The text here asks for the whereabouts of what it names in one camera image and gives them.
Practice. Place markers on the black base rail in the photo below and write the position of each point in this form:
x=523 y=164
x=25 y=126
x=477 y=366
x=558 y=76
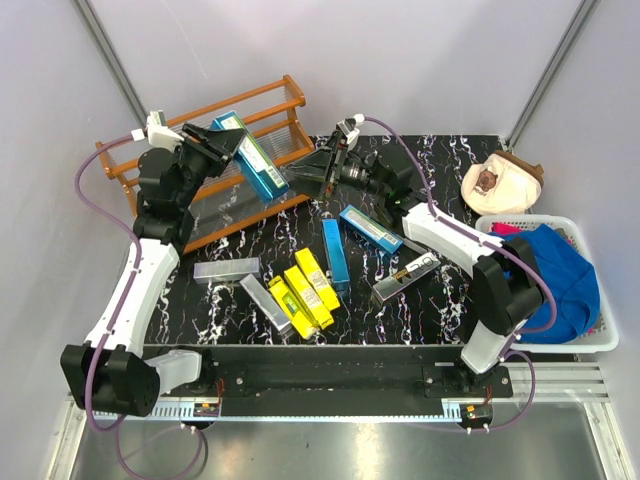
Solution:
x=341 y=381

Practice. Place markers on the yellow toothpaste box right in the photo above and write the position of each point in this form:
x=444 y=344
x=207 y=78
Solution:
x=315 y=276

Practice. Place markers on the pink cloth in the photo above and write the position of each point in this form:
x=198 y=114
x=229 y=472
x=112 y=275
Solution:
x=503 y=229

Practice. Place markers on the yellow toothpaste box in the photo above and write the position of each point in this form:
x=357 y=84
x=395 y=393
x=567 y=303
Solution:
x=292 y=308
x=315 y=276
x=309 y=299

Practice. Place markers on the silver toothpaste box flat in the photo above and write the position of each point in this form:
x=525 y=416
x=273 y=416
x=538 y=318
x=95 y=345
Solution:
x=222 y=271

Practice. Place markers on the blue toothpaste box plain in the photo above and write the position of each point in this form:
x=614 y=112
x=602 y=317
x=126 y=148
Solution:
x=335 y=255

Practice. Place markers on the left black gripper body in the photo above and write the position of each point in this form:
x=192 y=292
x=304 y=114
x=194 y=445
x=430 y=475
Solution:
x=193 y=157

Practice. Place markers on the blue toothpaste box with label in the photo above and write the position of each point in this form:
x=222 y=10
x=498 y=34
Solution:
x=372 y=231

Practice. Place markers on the silver toothpaste box angled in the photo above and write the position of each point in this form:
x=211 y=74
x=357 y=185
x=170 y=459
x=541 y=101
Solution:
x=267 y=304

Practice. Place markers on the blue cloth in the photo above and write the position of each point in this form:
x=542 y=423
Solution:
x=572 y=281

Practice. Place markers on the yellow toothpaste box middle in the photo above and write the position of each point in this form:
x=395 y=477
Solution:
x=309 y=299

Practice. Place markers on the white plastic basket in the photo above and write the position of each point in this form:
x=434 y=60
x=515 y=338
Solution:
x=603 y=336

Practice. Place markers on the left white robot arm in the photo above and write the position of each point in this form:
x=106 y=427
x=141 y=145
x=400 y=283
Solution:
x=107 y=372

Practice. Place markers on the silver black toothpaste box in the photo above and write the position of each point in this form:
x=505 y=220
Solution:
x=394 y=284

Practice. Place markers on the orange wooden shelf rack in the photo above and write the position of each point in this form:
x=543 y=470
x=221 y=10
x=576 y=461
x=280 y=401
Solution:
x=227 y=203

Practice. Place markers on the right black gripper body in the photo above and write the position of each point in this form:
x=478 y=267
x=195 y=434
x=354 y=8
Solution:
x=350 y=172

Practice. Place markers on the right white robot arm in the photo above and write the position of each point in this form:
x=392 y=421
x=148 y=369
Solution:
x=506 y=284

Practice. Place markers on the yellow toothpaste box left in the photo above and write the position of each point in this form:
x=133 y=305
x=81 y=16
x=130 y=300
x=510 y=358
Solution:
x=292 y=308

